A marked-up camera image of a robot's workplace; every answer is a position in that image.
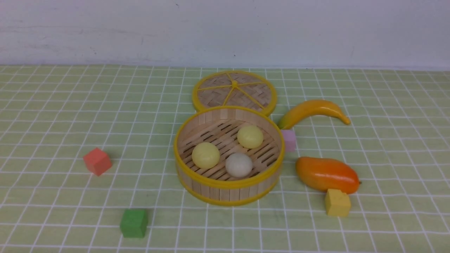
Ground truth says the bamboo steamer tray yellow rim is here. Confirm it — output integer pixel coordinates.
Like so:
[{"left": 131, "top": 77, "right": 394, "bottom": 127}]
[{"left": 173, "top": 106, "right": 285, "bottom": 206}]

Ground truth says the red cube block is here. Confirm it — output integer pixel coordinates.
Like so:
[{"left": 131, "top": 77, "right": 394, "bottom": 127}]
[{"left": 83, "top": 147, "right": 112, "bottom": 176}]

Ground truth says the orange toy mango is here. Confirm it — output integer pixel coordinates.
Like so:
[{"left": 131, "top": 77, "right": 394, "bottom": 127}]
[{"left": 295, "top": 156, "right": 360, "bottom": 194}]

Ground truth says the yellow cube block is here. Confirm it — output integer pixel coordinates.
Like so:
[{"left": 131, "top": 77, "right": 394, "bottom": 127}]
[{"left": 325, "top": 189, "right": 352, "bottom": 217}]

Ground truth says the pink cube block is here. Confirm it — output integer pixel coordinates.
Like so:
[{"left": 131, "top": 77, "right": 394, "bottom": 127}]
[{"left": 281, "top": 129, "right": 297, "bottom": 153}]

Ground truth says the white bun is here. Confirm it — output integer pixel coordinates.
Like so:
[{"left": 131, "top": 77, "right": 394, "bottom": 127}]
[{"left": 225, "top": 153, "right": 253, "bottom": 178}]

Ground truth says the green cube block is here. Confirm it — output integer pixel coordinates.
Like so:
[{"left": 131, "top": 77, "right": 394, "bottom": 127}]
[{"left": 120, "top": 209, "right": 148, "bottom": 238}]

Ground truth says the pale yellow bun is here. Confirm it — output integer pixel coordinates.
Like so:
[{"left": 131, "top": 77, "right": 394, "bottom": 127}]
[
  {"left": 237, "top": 125, "right": 264, "bottom": 149},
  {"left": 191, "top": 142, "right": 220, "bottom": 169}
]

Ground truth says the yellow toy banana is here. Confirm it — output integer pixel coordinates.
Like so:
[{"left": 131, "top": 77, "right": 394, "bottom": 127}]
[{"left": 277, "top": 99, "right": 351, "bottom": 130}]

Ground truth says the woven bamboo steamer lid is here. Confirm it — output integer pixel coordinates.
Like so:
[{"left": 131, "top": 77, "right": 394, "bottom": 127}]
[{"left": 192, "top": 70, "right": 277, "bottom": 116}]

